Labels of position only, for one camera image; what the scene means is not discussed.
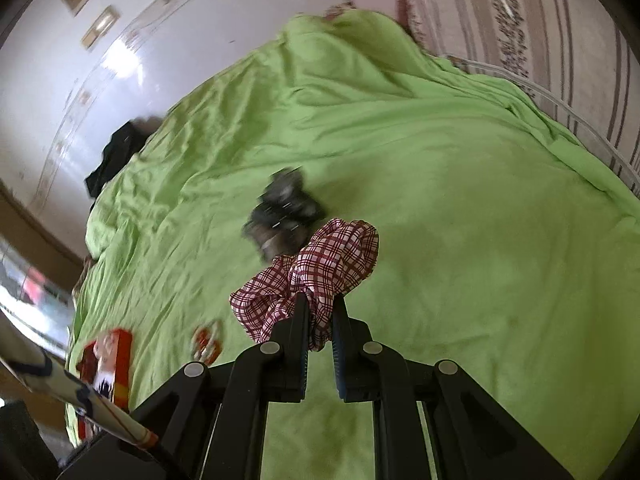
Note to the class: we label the green bedsheet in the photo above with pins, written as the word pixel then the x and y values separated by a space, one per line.
pixel 450 210

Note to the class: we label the red plaid scrunchie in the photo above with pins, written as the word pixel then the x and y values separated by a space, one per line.
pixel 330 260

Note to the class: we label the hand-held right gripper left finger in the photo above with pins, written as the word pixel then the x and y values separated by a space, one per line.
pixel 299 360

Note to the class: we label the small wooden wall frame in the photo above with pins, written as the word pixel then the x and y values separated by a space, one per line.
pixel 101 26

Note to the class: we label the grey scrunchie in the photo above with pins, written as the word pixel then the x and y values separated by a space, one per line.
pixel 282 210

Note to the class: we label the small red white packet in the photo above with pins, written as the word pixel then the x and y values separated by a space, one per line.
pixel 207 342

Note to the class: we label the black cloth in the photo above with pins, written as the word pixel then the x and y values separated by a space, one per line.
pixel 117 157

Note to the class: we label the red orange box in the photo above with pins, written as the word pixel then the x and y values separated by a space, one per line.
pixel 107 365

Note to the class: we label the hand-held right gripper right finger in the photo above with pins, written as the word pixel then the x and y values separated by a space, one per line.
pixel 339 360

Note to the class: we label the white printed rod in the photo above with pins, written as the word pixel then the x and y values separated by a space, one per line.
pixel 70 390

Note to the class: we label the striped floral mattress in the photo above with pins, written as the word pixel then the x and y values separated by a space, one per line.
pixel 560 15

